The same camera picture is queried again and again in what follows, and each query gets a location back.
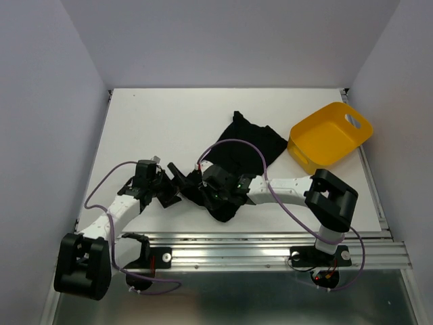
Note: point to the yellow plastic basket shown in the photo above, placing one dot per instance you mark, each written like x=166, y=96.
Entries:
x=327, y=136

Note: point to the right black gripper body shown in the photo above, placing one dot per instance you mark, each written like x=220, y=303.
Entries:
x=214, y=198

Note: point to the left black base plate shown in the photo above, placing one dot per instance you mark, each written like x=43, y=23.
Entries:
x=132, y=258

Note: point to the aluminium mounting rail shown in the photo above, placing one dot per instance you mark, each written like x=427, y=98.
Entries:
x=269, y=252

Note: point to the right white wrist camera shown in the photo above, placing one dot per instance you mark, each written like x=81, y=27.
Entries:
x=204, y=165

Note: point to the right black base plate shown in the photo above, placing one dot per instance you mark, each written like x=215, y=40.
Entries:
x=310, y=257

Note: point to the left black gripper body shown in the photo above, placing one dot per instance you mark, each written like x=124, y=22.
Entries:
x=154, y=185

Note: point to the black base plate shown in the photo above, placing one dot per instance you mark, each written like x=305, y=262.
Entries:
x=310, y=257
x=132, y=258

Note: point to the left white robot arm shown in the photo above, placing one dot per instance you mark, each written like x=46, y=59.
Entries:
x=88, y=259

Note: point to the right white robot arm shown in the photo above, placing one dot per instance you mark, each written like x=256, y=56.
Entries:
x=329, y=199

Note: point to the black t shirt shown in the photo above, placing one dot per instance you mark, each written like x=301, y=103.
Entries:
x=239, y=156

